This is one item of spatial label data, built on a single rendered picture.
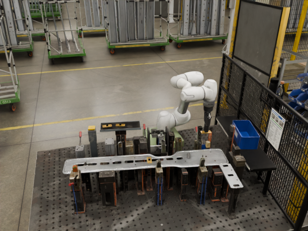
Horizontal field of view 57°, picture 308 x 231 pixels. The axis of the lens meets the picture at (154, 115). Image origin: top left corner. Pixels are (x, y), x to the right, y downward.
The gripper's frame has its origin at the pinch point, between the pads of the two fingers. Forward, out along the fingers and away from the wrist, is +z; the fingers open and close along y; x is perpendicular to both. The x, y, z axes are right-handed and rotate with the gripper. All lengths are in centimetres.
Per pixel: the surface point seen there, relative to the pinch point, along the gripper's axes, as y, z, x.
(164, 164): 7.3, 28.8, -35.5
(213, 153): -2.9, 29.0, 10.3
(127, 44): -681, 102, -37
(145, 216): 33, 59, -55
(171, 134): -19.4, 17.0, -24.8
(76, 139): -199, 128, -141
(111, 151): -12, 26, -79
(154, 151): -18, 32, -40
